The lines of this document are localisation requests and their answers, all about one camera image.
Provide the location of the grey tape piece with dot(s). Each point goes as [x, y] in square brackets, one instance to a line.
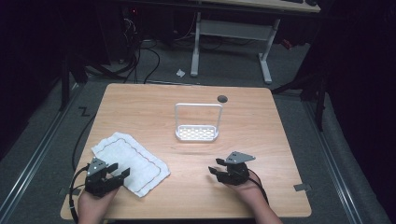
[75, 191]
[302, 187]

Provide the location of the black computer mouse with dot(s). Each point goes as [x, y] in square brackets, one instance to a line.
[311, 2]

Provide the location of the black zigzag floor tape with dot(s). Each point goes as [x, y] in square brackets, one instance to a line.
[83, 111]

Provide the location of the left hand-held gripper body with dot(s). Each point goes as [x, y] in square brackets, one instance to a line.
[98, 183]

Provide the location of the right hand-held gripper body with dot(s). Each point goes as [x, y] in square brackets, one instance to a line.
[236, 175]

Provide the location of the small red object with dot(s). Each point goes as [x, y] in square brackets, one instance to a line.
[286, 44]

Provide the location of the person's left hand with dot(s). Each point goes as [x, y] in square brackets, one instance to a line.
[93, 203]

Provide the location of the crumpled white paper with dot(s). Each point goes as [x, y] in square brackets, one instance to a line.
[180, 73]

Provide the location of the white-legged wooden desk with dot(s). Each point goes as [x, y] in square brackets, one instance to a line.
[233, 30]

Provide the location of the black keyboard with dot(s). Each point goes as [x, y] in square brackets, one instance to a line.
[292, 1]

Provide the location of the person's right hand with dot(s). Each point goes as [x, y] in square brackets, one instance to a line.
[250, 193]

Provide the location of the black round table grommet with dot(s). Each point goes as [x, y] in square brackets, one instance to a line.
[222, 99]

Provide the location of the metal floor rail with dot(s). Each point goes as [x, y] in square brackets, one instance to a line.
[336, 168]
[34, 158]

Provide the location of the white cloth with red stitching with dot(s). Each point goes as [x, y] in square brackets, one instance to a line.
[137, 158]

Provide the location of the black metal stand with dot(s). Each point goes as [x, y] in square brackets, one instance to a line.
[64, 84]
[320, 102]

